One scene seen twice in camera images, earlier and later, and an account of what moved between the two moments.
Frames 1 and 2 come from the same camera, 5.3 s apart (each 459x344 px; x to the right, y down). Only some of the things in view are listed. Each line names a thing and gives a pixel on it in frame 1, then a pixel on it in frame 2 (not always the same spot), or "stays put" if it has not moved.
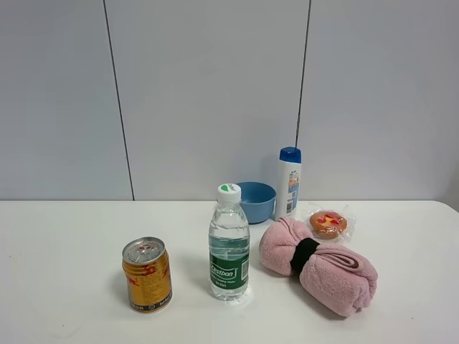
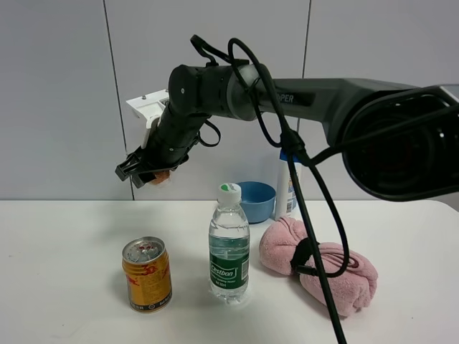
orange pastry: x=330 y=225 → x=161 y=177
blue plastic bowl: x=257 y=200 stays put
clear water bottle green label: x=229 y=246 stays put
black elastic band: x=305 y=248 stays put
